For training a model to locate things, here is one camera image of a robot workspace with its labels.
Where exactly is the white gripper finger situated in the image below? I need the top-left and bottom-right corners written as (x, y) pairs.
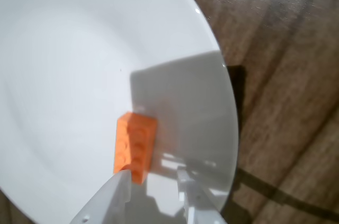
top-left (176, 166), bottom-right (226, 224)
top-left (69, 168), bottom-right (132, 224)

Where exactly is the orange lego brick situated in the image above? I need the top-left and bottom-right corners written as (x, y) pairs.
top-left (113, 112), bottom-right (159, 184)

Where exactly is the white round plate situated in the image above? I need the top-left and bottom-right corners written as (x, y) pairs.
top-left (0, 0), bottom-right (238, 224)

